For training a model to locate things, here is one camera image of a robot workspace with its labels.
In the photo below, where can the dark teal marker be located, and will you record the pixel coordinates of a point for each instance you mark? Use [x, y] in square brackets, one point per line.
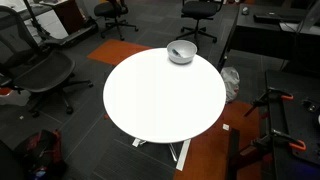
[176, 52]

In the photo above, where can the grey white bowl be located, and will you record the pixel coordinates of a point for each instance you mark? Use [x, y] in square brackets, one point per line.
[181, 57]

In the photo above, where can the white table base legs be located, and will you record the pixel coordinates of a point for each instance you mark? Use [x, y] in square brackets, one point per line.
[183, 155]

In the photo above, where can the white plastic bag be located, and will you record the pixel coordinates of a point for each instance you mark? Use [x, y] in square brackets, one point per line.
[230, 81]

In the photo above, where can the small white floor tag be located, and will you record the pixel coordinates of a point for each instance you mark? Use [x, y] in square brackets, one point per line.
[226, 126]

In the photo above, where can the black office chair right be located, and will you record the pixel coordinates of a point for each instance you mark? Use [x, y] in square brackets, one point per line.
[199, 9]

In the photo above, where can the black office chair with armrests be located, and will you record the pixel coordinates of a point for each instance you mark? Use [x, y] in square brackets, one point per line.
[111, 9]

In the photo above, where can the black stand with base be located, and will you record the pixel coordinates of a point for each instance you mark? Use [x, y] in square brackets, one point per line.
[66, 38]

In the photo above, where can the black desk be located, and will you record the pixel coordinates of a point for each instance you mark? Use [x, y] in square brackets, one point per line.
[260, 36]

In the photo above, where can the grey computer mouse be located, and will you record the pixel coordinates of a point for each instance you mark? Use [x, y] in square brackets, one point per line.
[245, 10]

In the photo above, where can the large black mesh office chair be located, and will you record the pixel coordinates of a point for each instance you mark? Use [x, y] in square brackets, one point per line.
[43, 71]

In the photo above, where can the white desk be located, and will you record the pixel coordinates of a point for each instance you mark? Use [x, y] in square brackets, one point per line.
[50, 21]

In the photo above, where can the black keyboard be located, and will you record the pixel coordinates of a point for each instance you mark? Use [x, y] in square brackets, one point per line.
[270, 18]

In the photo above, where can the red black backpack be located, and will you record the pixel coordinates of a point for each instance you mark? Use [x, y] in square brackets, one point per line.
[41, 150]

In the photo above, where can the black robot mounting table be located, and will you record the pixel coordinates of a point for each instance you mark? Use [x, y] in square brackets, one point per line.
[290, 120]

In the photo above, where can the white orange plastic object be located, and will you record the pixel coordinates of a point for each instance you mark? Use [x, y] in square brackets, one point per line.
[13, 98]

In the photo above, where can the small black control box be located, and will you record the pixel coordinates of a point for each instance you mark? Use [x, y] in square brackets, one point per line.
[311, 106]

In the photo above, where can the black red support post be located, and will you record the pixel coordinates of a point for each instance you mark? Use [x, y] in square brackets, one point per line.
[234, 153]

